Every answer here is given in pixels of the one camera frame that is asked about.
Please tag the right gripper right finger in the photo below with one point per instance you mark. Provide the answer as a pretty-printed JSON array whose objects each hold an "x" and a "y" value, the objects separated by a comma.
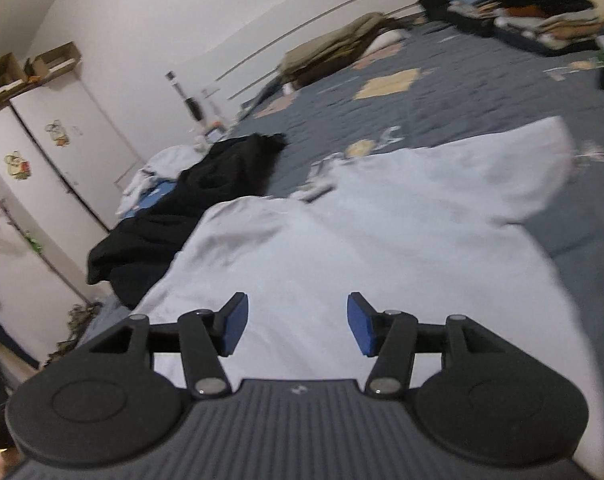
[{"x": 389, "y": 337}]

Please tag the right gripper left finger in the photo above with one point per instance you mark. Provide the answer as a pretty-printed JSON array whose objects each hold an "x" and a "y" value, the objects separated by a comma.
[{"x": 205, "y": 336}]

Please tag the white t-shirt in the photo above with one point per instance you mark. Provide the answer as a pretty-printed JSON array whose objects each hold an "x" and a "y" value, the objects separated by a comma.
[{"x": 429, "y": 231}]

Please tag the black clothes pile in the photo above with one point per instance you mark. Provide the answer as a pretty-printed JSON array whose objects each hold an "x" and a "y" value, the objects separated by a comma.
[{"x": 138, "y": 252}]

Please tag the stack of folded clothes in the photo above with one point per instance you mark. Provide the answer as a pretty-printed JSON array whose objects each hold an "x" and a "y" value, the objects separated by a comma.
[{"x": 546, "y": 27}]

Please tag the shoes on rack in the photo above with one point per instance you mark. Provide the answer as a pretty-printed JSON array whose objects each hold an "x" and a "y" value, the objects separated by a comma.
[{"x": 80, "y": 317}]

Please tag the blue patterned pillow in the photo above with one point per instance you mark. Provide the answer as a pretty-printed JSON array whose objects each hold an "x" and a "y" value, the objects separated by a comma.
[{"x": 150, "y": 197}]

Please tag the light grey hoodie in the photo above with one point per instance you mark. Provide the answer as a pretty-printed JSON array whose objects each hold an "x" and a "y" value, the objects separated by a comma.
[{"x": 166, "y": 165}]

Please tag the white wardrobe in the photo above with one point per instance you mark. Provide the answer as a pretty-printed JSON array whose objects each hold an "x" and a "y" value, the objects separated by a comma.
[{"x": 66, "y": 165}]

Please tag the grey quilted bedspread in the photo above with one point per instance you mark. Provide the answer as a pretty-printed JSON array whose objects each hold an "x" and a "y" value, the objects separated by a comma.
[{"x": 441, "y": 88}]

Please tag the white bed headboard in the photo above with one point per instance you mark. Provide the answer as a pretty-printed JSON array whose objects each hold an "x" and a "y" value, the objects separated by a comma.
[{"x": 232, "y": 73}]

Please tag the folded brown blanket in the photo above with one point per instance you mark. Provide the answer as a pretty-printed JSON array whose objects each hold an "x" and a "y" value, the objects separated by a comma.
[{"x": 324, "y": 55}]

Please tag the white pillow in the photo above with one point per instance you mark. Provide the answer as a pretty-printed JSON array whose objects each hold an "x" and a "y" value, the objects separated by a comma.
[{"x": 386, "y": 39}]

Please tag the small cardboard box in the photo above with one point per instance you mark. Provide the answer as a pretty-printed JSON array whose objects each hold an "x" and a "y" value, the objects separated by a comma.
[{"x": 52, "y": 63}]

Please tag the large cardboard box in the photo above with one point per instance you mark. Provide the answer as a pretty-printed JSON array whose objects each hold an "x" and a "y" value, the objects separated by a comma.
[{"x": 12, "y": 77}]

